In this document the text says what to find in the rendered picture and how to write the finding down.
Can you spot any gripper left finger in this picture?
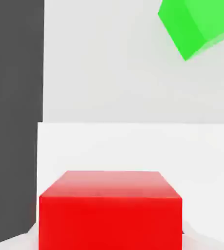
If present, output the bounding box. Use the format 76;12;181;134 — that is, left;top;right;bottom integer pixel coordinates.
0;222;40;250

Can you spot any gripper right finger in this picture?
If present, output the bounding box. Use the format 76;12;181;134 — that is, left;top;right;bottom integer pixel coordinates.
182;220;224;250

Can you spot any small green cube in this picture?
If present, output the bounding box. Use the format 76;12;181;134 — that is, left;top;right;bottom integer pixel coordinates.
157;0;224;62

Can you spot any small red cube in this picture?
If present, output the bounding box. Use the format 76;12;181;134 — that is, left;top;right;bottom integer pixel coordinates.
39;170;183;250

